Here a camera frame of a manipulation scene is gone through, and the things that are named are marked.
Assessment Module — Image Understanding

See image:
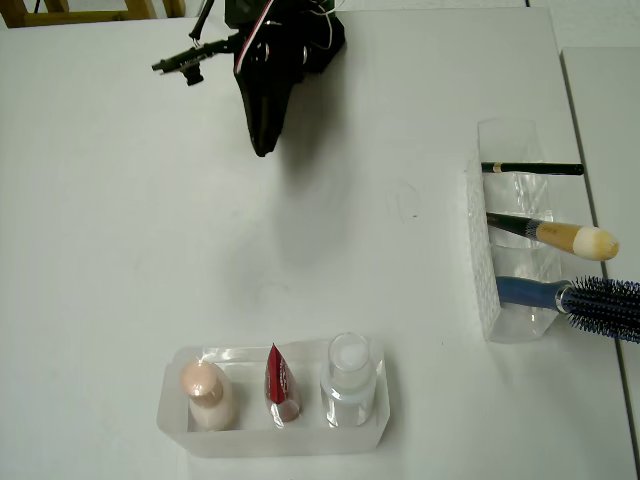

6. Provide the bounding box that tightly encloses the pink bottle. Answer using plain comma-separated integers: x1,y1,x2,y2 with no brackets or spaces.
178,358,236,432

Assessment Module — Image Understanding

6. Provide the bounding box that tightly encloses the makeup brush gold ferrule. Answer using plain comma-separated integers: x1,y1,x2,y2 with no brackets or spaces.
485,211,621,261

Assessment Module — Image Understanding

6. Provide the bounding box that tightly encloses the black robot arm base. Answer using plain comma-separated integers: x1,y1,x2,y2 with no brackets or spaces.
299,0,347,76

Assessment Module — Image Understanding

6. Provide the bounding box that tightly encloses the clear bottle white cap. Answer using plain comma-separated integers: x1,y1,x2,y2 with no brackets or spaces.
319,333,377,429

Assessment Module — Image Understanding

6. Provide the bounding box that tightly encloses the wooden chair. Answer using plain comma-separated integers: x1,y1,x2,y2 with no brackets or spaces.
0,0,186,29

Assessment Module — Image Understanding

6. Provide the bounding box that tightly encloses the clear acrylic organizer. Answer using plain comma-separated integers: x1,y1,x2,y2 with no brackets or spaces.
462,117,564,345

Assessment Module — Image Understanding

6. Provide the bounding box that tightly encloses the red cream tube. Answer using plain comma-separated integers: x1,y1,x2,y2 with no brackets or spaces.
263,342,304,426

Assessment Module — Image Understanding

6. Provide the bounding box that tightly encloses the black eyeliner pencil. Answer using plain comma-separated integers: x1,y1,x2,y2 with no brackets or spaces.
480,160,585,176

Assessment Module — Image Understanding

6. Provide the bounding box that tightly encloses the blue round hairbrush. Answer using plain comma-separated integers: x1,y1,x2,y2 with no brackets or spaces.
495,274,640,345

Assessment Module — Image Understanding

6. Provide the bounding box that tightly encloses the translucent white plastic bin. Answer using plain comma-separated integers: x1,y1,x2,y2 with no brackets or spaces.
156,337,392,459

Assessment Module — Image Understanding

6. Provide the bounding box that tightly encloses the black wrist camera board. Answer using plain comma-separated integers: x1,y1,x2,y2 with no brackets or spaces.
151,33,236,87

